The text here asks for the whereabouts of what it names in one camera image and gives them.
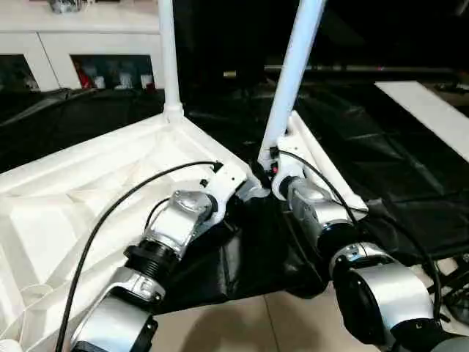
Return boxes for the black floor cables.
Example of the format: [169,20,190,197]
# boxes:
[435,256,469,323]

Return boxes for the black case with yellow label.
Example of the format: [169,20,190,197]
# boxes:
[175,0,290,89]

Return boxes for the red fire extinguisher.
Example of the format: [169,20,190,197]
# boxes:
[75,60,91,89]

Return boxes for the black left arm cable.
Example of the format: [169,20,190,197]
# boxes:
[54,161,224,352]

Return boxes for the small silver grey object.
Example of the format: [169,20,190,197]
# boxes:
[47,0,80,14]

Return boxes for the black mat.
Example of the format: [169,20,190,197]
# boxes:
[0,87,469,316]

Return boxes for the silver metal bar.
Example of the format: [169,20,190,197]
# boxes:
[263,65,469,73]

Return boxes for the white plastic table top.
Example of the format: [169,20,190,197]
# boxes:
[0,102,268,352]

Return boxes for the white cabinet with windows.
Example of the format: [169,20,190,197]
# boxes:
[0,0,166,91]

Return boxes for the white flat board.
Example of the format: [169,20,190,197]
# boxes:
[373,81,469,162]

